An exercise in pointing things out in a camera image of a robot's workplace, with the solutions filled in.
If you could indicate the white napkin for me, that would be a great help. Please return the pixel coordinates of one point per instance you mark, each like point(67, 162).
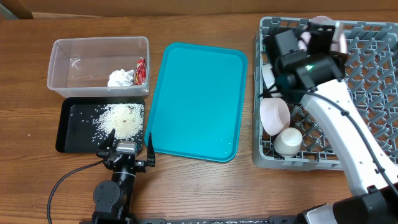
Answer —
point(121, 78)

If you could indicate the clear plastic waste bin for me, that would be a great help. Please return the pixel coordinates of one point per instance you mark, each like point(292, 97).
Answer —
point(81, 67)

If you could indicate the large white plate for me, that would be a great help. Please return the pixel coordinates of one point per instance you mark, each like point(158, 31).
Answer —
point(339, 40)

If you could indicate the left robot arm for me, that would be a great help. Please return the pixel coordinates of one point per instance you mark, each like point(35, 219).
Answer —
point(113, 197)

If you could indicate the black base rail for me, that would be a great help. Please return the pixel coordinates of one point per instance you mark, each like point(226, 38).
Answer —
point(268, 220)

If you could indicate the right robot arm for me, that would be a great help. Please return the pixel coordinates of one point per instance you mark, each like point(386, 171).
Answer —
point(309, 68)

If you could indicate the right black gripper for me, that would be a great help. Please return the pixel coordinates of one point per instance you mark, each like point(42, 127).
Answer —
point(280, 43)

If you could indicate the teal serving tray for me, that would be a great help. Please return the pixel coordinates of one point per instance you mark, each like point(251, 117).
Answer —
point(197, 105)

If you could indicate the red snack wrapper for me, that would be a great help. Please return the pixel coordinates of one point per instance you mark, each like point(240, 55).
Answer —
point(140, 72)

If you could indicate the white rice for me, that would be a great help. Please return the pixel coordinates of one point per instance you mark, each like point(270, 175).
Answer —
point(128, 121)

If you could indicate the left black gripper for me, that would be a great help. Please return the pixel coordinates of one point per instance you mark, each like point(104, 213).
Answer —
point(151, 157)

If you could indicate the white cup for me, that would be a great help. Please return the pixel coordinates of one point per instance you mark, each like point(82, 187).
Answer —
point(288, 142)

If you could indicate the grey dishwasher rack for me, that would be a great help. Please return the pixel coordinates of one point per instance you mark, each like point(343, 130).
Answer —
point(371, 77)

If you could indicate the grey bowl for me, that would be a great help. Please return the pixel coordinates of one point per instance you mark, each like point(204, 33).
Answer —
point(267, 76)

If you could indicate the black plastic tray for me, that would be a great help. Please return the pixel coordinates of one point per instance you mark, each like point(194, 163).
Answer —
point(79, 129)

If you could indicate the white pink bowl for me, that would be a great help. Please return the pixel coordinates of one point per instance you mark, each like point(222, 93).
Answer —
point(274, 115)

